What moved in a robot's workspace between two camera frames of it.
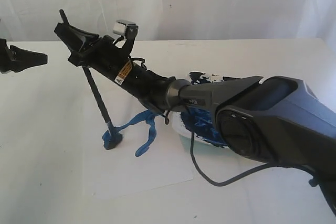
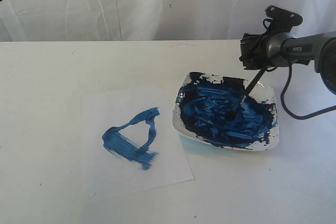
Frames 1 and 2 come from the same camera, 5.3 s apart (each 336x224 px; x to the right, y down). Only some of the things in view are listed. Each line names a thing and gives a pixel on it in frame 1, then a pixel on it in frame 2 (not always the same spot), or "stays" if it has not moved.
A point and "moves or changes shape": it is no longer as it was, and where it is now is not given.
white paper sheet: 152,153 stays
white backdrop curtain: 171,6 stays
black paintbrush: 112,137 moves or changes shape
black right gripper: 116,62 → 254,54
